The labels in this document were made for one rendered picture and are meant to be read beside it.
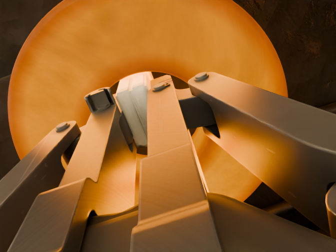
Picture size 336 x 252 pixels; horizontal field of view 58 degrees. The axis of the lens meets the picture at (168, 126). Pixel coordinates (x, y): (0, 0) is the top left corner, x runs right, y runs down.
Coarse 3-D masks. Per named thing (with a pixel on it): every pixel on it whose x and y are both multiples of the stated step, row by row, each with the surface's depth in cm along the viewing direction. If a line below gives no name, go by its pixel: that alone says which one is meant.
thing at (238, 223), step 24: (96, 216) 7; (120, 216) 6; (216, 216) 5; (240, 216) 5; (264, 216) 5; (96, 240) 6; (120, 240) 6; (240, 240) 5; (264, 240) 5; (288, 240) 4; (312, 240) 4
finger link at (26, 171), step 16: (64, 128) 13; (48, 144) 12; (64, 144) 12; (32, 160) 11; (48, 160) 11; (16, 176) 10; (32, 176) 10; (48, 176) 10; (0, 192) 9; (16, 192) 9; (32, 192) 10; (0, 208) 8; (16, 208) 9; (0, 224) 8; (16, 224) 9; (0, 240) 8
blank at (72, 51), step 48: (96, 0) 14; (144, 0) 14; (192, 0) 14; (48, 48) 15; (96, 48) 15; (144, 48) 15; (192, 48) 15; (240, 48) 15; (48, 96) 16; (240, 192) 19
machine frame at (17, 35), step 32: (0, 0) 27; (32, 0) 27; (256, 0) 23; (288, 0) 23; (320, 0) 23; (0, 32) 28; (288, 32) 24; (320, 32) 24; (0, 64) 29; (288, 64) 25; (320, 64) 25; (0, 96) 24; (288, 96) 26; (320, 96) 26; (0, 128) 25; (192, 128) 26; (0, 160) 26; (256, 192) 29
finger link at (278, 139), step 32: (224, 96) 10; (256, 96) 9; (224, 128) 10; (256, 128) 8; (288, 128) 7; (320, 128) 6; (256, 160) 9; (288, 160) 7; (320, 160) 6; (288, 192) 8; (320, 192) 6; (320, 224) 7
